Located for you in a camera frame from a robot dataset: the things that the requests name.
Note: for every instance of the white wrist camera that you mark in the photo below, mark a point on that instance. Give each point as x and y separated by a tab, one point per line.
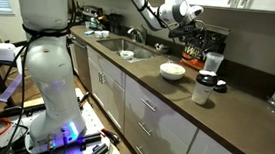
196	11

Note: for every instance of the translucent lidless shaker cup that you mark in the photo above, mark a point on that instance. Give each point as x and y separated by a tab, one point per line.
213	63

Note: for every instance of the stainless steel sink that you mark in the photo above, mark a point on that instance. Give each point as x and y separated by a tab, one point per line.
113	45

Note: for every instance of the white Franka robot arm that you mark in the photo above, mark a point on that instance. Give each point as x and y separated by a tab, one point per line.
53	79

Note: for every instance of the stainless dishwasher front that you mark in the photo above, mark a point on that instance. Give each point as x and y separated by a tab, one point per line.
82	62

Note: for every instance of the black red whey protein bag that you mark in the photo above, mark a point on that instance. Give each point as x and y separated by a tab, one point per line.
218	44

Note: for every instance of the small white cup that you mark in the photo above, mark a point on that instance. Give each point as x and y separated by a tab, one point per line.
105	34
97	34

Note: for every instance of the perforated white robot cart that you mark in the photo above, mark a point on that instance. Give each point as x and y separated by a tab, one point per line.
97	120

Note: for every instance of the white base cabinets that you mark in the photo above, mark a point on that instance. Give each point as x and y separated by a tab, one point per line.
160	122

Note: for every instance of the white container in sink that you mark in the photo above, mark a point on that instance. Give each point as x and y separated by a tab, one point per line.
126	54

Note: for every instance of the black countertop appliance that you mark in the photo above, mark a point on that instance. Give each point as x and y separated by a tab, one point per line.
115	23

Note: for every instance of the shaker cup with black lid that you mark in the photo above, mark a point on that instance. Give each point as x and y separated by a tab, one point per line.
203	92

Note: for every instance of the small shiny metal object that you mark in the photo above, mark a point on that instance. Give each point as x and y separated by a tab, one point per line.
162	49

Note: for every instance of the white bowl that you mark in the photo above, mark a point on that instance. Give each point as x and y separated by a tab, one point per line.
172	73

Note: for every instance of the chrome faucet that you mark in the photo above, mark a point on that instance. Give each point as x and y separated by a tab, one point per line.
140	35

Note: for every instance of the black clamp bar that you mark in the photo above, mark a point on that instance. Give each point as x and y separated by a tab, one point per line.
95	153
87	139

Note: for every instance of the blue sponge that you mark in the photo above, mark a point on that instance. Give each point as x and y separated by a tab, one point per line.
88	33

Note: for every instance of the black shaker lid white cap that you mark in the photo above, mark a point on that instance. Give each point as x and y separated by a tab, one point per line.
221	87

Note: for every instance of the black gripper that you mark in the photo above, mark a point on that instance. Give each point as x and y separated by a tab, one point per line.
185	31

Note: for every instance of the silver black coffee machine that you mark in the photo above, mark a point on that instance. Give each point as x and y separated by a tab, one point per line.
88	12

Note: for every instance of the black orange clamp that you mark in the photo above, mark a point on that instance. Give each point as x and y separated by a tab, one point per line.
84	98

